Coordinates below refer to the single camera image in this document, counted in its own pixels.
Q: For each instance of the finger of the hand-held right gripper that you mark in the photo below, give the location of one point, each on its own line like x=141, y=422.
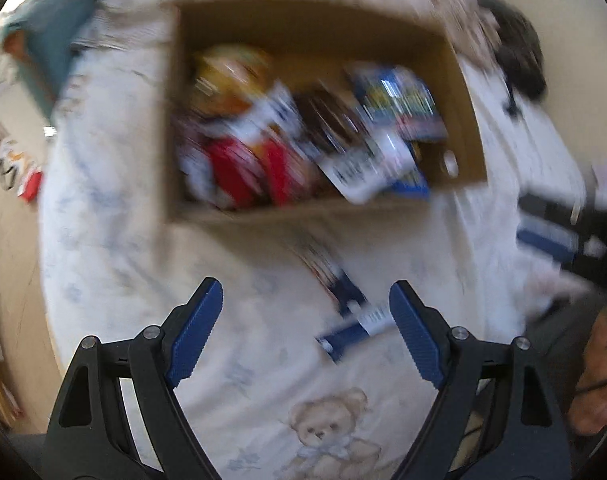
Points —
x=548, y=242
x=546, y=206

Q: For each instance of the cardboard box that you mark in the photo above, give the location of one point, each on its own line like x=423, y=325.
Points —
x=308, y=25

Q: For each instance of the navy white snack packet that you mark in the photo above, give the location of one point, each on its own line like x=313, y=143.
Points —
x=343, y=305

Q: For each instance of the teal cloth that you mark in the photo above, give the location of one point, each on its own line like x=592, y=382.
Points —
x=53, y=40

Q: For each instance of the pile of mixed snacks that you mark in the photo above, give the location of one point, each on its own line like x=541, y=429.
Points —
x=243, y=160

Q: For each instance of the red white printed bag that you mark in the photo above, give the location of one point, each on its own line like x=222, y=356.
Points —
x=26, y=185

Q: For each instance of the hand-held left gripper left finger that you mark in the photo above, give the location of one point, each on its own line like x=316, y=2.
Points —
x=196, y=330

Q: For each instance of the blue yellow snack bag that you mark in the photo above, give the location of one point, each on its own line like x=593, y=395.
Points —
x=398, y=100

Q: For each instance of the white printed bed sheet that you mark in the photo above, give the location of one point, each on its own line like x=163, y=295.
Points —
x=133, y=240

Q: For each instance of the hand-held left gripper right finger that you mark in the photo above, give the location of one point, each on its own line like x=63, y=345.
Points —
x=416, y=335

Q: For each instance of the person's grey clothing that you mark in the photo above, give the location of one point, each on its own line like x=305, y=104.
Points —
x=558, y=330

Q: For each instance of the person's right forearm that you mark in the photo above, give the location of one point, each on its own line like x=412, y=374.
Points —
x=598, y=360

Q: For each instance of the black cloth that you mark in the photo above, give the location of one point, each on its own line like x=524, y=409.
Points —
x=518, y=55

